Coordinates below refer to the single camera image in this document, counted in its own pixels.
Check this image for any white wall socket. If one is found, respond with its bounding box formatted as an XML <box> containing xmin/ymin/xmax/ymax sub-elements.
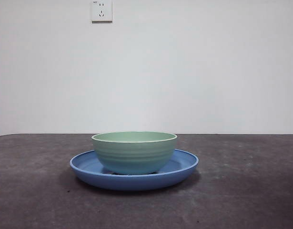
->
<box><xmin>91</xmin><ymin>0</ymin><xmax>113</xmax><ymax>24</ymax></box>

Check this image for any green ribbed bowl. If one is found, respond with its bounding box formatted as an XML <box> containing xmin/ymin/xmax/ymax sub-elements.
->
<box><xmin>91</xmin><ymin>131</ymin><xmax>178</xmax><ymax>176</ymax></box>

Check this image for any blue round plate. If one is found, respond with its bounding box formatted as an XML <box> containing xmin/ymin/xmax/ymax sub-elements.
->
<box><xmin>70</xmin><ymin>149</ymin><xmax>200</xmax><ymax>192</ymax></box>

